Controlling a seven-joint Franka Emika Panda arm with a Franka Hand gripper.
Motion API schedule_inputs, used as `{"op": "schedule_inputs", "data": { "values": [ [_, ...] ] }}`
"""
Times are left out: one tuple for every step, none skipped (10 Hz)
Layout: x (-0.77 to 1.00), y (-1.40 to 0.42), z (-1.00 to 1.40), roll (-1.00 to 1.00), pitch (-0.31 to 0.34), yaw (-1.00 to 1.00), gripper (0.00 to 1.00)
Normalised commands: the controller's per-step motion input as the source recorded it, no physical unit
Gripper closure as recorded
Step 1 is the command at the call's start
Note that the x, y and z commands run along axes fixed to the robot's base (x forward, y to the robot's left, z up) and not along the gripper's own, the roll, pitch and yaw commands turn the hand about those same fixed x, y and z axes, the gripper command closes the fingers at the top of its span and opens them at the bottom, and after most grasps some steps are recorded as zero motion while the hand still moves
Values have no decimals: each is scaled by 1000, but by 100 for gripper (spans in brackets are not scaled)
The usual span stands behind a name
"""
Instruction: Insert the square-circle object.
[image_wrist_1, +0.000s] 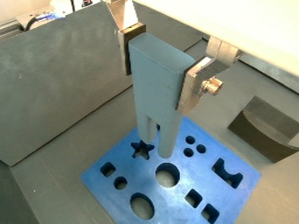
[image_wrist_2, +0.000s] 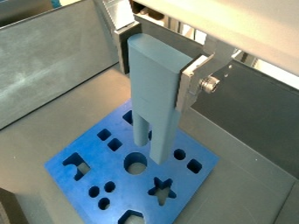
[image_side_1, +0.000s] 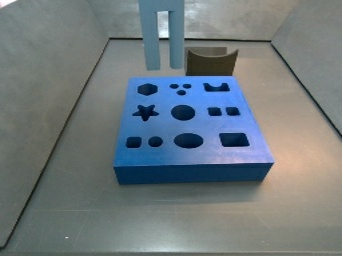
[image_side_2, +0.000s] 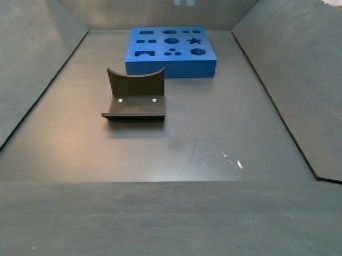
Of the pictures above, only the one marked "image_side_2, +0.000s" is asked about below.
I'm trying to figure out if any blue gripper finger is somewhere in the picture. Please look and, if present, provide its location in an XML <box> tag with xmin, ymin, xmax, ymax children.
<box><xmin>186</xmin><ymin>0</ymin><xmax>195</xmax><ymax>6</ymax></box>
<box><xmin>174</xmin><ymin>0</ymin><xmax>183</xmax><ymax>5</ymax></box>

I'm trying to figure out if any blue shape-sorting block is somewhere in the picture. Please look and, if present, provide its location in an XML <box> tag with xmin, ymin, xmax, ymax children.
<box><xmin>126</xmin><ymin>26</ymin><xmax>217</xmax><ymax>78</ymax></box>

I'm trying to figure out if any black curved holder bracket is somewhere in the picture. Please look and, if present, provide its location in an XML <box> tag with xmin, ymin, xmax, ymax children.
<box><xmin>102</xmin><ymin>69</ymin><xmax>166</xmax><ymax>120</ymax></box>

